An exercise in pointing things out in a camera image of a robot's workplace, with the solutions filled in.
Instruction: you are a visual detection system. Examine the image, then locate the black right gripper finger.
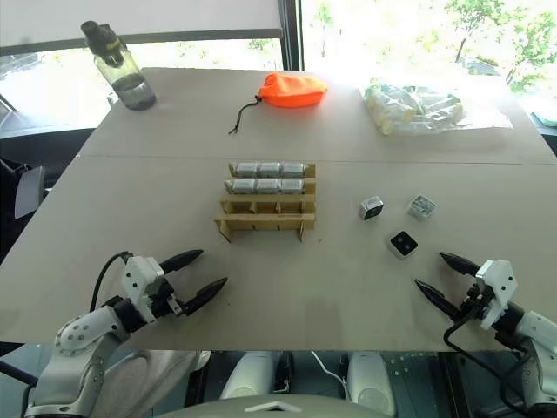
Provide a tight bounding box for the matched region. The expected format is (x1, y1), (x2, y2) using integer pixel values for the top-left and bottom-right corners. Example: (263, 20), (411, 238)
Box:
(413, 279), (463, 323)
(439, 251), (481, 277)

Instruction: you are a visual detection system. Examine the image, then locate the clear water bottle black lid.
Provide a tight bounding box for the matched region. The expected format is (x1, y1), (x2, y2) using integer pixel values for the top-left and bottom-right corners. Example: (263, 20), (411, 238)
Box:
(80, 20), (158, 112)

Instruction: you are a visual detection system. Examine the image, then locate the green object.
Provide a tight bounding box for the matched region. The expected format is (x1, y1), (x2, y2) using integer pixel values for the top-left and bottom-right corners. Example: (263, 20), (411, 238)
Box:
(530, 110), (557, 128)

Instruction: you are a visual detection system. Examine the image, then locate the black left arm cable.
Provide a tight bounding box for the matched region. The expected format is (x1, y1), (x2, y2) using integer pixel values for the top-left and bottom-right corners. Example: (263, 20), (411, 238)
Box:
(89, 250), (132, 313)

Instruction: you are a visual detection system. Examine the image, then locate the cardboard divider rack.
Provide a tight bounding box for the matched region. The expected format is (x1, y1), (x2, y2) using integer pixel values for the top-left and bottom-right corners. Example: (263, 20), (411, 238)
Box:
(212, 161), (318, 242)

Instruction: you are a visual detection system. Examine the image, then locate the grey robot torso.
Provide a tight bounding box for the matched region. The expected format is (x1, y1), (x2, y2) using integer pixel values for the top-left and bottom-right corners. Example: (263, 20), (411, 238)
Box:
(159, 393), (393, 418)

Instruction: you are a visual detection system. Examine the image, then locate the thin white cable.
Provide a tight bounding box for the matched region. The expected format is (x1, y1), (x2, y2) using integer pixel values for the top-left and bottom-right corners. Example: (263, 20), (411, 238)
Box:
(310, 349), (350, 395)

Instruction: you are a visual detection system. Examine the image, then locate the small cube black face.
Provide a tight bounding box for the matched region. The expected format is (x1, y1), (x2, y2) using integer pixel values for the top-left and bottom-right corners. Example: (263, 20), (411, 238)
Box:
(359, 196), (386, 223)

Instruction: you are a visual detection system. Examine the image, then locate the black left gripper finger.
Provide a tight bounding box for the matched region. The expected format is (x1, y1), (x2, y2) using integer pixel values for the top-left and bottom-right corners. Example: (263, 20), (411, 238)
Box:
(181, 276), (230, 317)
(158, 249), (205, 275)

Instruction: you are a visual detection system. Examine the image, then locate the orange drawstring pouch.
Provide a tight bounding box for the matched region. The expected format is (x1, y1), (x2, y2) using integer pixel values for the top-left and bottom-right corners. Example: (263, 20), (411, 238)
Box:
(227, 71), (329, 136)

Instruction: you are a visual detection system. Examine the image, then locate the grey office chair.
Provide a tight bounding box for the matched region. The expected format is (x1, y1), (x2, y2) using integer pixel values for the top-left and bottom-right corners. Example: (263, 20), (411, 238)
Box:
(0, 155), (48, 219)

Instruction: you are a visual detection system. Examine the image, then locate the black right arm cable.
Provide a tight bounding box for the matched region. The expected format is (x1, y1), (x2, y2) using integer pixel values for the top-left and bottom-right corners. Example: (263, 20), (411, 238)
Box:
(443, 310), (539, 413)

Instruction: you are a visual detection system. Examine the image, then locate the black window frame post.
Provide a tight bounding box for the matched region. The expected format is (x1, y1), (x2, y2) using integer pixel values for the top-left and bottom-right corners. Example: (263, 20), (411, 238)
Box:
(279, 0), (305, 71)

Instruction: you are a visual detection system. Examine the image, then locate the white cube black centre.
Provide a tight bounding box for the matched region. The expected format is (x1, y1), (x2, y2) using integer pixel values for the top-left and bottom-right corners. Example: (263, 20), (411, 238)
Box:
(389, 230), (421, 261)

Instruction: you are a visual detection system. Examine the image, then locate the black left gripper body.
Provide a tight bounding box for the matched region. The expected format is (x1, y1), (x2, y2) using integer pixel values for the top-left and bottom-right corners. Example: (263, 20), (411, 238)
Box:
(149, 273), (188, 321)

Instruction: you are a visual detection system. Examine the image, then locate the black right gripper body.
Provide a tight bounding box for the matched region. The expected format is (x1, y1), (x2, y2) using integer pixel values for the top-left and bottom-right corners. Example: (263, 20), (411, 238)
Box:
(453, 275), (487, 323)

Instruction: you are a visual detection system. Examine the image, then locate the small cube grey top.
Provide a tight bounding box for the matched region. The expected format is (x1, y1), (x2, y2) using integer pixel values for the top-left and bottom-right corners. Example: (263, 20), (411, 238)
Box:
(406, 194), (438, 222)

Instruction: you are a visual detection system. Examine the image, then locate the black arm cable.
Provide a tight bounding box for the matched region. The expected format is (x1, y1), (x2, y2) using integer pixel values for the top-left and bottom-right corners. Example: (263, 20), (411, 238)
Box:
(443, 310), (539, 413)
(89, 250), (132, 313)

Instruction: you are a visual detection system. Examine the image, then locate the white roller blind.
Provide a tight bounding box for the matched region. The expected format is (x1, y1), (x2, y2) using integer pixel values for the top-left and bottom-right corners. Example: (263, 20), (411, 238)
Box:
(0, 0), (284, 48)

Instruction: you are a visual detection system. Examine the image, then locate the clear plastic bag with packets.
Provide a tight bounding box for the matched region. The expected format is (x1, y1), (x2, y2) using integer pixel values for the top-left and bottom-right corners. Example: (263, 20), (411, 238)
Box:
(362, 81), (515, 138)

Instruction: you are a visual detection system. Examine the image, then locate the white rounded robot leg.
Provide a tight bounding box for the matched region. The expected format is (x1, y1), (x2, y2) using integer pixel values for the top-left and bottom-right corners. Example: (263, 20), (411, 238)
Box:
(218, 351), (285, 402)
(345, 351), (398, 417)

